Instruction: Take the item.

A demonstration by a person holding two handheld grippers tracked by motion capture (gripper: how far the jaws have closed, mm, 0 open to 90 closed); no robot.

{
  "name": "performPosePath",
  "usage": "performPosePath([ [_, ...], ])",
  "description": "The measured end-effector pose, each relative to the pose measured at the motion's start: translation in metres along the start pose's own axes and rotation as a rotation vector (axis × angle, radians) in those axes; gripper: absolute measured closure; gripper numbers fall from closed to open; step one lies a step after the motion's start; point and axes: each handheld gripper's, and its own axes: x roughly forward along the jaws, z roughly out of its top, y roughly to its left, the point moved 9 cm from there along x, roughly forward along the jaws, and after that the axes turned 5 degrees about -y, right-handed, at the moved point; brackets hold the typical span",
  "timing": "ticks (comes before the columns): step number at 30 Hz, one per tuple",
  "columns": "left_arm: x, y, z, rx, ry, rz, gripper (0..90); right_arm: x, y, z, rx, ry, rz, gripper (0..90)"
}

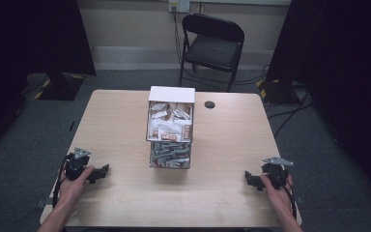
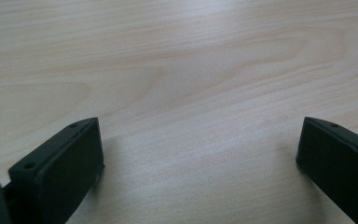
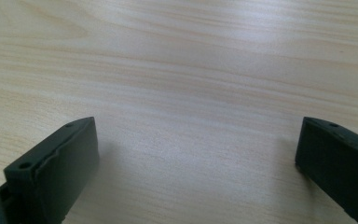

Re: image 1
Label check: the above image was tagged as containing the white wall socket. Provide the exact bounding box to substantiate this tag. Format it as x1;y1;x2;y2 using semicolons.
168;0;191;14

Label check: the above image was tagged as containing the pile of brown white packets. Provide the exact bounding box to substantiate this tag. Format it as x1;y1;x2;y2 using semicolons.
148;101;194;143

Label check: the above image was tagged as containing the black power cable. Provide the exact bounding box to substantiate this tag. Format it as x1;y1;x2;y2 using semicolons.
171;5;187;71

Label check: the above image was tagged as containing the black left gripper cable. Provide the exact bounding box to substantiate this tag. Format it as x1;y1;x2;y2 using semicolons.
51;154;75;209

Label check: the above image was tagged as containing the stand base with yellow tape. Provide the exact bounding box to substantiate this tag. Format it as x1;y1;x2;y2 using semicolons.
255;78;299;105
23;72;87;102

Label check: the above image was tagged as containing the black floor cable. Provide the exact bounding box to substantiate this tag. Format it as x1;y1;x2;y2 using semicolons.
265;81;315;138

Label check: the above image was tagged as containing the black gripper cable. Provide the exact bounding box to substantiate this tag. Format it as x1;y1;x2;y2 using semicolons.
51;154;75;209
279;175;299;220

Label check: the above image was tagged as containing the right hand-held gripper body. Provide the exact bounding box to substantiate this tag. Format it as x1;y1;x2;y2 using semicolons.
260;156;295;190

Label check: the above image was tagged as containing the black curtain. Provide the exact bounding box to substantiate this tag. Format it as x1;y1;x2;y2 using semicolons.
265;0;371;207
0;0;98;162

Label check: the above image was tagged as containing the clear two-tier storage box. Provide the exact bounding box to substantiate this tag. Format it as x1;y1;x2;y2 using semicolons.
145;85;196;170

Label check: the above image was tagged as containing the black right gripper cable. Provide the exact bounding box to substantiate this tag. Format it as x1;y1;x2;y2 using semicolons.
279;175;299;220

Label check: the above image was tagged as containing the person's right hand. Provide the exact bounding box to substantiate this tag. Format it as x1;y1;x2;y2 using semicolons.
259;173;295;223

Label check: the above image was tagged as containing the black folding chair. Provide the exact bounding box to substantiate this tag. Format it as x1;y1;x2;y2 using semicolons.
178;13;245;94

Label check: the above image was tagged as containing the person's left hand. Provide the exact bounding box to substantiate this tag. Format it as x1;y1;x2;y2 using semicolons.
57;165;96;211

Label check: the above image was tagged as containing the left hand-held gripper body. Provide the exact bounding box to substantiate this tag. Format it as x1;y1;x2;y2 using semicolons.
65;147;92;182

